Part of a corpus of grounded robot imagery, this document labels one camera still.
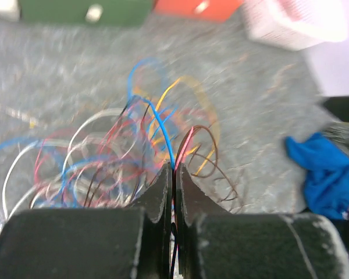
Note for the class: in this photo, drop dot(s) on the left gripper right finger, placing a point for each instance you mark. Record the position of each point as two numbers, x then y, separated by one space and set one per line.
190 205

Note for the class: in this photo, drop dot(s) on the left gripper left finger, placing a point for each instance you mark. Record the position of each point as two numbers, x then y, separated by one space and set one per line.
152 257

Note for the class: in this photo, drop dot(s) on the blue cloth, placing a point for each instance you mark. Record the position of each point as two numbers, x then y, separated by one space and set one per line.
326 185

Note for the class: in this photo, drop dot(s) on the orange drawer box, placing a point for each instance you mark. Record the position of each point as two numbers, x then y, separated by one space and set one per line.
210 10

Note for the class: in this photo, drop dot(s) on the green drawer box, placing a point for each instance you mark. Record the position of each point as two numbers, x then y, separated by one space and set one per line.
98 13

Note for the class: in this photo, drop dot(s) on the right white plastic basket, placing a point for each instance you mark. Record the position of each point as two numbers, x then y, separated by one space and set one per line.
295 25

